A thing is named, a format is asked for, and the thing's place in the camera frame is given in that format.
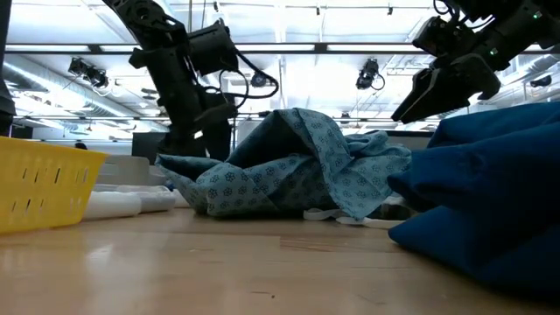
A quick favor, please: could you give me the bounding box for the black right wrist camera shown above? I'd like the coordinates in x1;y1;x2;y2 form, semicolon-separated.
411;15;479;59

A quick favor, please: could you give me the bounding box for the light blue patterned gown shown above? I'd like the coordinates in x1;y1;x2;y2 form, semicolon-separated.
155;108;413;230

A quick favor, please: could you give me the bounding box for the clear plastic bin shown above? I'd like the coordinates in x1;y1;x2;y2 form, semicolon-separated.
95;154;168;187

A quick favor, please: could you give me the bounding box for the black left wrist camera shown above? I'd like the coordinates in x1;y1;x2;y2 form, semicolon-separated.
187;18;240;76

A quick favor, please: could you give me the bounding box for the black monitor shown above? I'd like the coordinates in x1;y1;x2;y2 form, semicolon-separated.
130;131;168;165

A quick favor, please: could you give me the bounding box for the yellow plastic basket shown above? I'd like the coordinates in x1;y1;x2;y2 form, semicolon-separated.
0;136;109;235

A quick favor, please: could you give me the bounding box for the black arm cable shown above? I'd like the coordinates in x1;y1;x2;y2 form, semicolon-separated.
432;0;496;32
217;46;280;101

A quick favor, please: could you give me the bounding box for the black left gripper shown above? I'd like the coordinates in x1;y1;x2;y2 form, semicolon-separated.
129;41;240;161

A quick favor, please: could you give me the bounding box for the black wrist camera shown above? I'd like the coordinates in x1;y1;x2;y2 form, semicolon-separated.
411;15;479;59
187;18;240;76

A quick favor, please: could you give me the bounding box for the dark blue cloth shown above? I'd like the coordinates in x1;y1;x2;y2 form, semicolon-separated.
386;101;560;301

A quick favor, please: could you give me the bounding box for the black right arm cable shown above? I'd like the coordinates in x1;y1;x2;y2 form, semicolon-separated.
432;0;496;32

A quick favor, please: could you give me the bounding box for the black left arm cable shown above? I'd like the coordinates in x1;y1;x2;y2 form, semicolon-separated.
217;46;280;101

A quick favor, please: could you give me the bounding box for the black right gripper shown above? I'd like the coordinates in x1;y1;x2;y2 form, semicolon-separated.
391;24;526;124

